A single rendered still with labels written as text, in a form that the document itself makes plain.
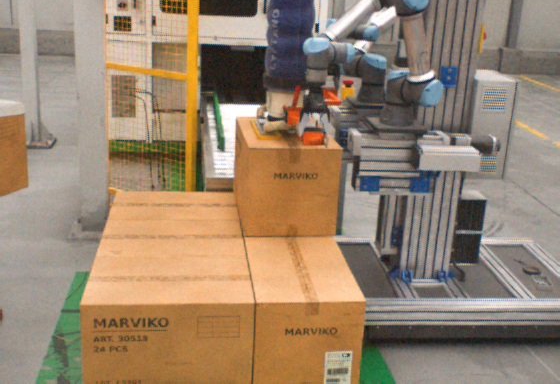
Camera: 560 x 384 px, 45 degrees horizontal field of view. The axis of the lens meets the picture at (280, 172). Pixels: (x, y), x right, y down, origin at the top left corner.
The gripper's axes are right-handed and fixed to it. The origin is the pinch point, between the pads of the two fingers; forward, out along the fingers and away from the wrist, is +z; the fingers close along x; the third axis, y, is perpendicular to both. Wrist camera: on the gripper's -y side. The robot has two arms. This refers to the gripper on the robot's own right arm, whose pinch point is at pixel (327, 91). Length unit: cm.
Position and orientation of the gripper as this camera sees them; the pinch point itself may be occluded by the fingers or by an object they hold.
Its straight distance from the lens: 345.7
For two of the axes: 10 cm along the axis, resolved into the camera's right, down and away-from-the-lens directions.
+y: 1.6, 2.9, -9.4
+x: 9.9, 0.1, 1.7
